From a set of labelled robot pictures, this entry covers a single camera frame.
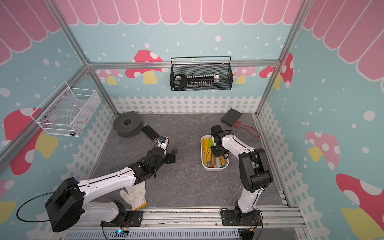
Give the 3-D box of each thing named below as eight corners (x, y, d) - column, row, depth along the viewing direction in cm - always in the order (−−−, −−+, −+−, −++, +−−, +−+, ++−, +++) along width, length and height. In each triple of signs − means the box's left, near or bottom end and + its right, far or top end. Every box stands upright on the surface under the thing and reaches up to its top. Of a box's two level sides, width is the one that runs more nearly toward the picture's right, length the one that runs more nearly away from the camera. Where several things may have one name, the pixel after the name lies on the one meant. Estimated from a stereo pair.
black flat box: (220, 120, 119) (220, 118, 117) (230, 110, 127) (231, 108, 125) (231, 127, 115) (232, 125, 113) (241, 115, 123) (242, 113, 121)
